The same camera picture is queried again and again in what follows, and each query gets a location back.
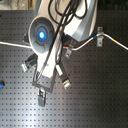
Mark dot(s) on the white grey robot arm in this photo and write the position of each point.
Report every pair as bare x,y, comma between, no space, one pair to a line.
53,21

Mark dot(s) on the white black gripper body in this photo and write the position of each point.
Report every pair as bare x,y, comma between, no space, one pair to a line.
48,65

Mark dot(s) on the metal cable clip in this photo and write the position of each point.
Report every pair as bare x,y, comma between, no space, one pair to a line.
100,36

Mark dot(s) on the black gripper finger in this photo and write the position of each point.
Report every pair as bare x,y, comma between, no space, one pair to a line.
41,97
65,81

